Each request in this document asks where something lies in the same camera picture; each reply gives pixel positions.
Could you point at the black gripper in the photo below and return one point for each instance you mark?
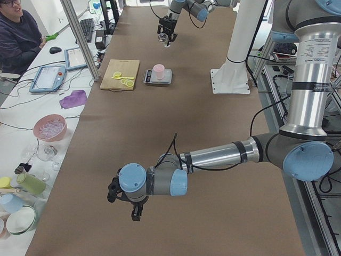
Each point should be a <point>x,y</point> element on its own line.
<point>169,24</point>
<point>137,203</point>

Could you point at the glass sauce bottle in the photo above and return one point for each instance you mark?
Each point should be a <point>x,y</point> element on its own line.
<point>164,39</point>

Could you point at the pink plastic cup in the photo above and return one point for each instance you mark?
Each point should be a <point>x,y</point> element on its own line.
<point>158,70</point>

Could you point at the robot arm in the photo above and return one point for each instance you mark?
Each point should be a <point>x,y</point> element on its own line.
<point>299,147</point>
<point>198,9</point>

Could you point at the grey kitchen scale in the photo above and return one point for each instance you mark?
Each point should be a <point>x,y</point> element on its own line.
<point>151,77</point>

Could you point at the green cup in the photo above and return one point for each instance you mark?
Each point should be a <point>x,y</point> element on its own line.
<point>31,184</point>

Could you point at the blue cup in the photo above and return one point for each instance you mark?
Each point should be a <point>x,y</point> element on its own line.
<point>11,203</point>

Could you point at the yellow cup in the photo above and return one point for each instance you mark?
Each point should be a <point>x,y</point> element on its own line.
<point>5,182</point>

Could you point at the bamboo cutting board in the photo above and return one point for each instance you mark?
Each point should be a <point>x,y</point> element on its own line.
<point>128,68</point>

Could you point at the black power adapter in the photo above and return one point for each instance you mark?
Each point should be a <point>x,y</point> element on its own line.
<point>100,39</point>

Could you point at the lemon slice near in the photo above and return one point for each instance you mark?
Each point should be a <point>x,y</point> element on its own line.
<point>127,82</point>

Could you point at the lemon slice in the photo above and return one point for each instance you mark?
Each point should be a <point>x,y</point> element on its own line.
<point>117,73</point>
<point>127,82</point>

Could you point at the lemon slice far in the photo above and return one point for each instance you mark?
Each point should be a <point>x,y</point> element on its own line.
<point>117,73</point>

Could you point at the yellow plastic knife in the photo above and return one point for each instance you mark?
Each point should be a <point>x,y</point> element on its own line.
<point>120,77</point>

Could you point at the black keyboard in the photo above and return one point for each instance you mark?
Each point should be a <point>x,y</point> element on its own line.
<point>87,26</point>

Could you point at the far teach pendant tablet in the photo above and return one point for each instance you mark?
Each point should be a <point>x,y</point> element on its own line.
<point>74,59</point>

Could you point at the teach pendant tablet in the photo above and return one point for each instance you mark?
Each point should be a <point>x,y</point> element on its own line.
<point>74,59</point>
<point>48,79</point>

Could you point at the wine glass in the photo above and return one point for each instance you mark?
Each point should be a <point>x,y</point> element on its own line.
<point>46,152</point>

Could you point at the purple cloth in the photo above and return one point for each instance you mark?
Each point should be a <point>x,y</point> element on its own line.
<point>75,99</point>

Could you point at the white green bowl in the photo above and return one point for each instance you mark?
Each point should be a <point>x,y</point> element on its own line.
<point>21,221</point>

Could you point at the black computer mouse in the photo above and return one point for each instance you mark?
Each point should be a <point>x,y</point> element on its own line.
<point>54,50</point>

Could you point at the pink bowl with ice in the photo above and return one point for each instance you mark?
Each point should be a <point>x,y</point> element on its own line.
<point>50,128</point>

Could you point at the near teach pendant tablet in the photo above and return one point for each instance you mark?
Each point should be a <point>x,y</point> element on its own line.
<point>48,79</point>

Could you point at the seated person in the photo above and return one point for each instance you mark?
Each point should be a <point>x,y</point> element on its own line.
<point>21,40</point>

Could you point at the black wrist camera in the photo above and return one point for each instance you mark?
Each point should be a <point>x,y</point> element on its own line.
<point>114,190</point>

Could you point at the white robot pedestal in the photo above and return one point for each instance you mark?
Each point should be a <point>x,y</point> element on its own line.
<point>231,77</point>

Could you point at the aluminium frame post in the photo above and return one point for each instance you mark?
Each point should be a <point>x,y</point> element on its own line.
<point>78,33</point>

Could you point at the green handled tool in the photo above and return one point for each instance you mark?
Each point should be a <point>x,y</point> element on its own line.
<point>56,28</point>

